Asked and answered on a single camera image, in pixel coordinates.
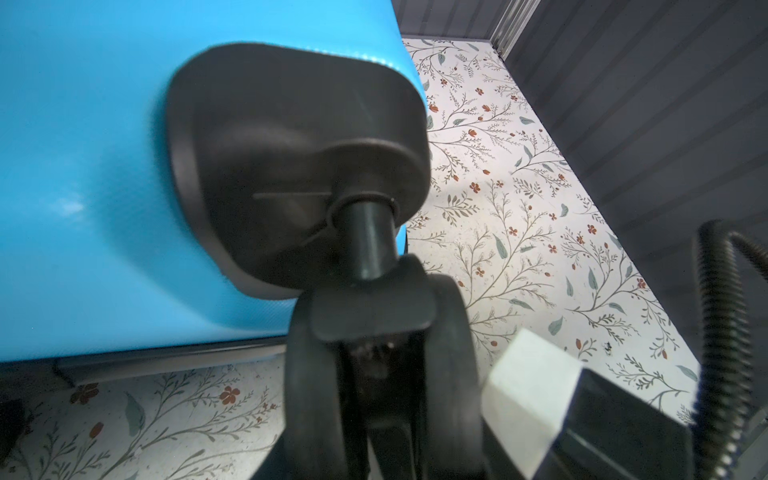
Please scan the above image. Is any blue hardshell suitcase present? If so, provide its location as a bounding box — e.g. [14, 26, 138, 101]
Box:
[1, 1, 486, 479]

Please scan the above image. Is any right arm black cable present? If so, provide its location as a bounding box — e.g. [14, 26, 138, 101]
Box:
[689, 219, 768, 480]

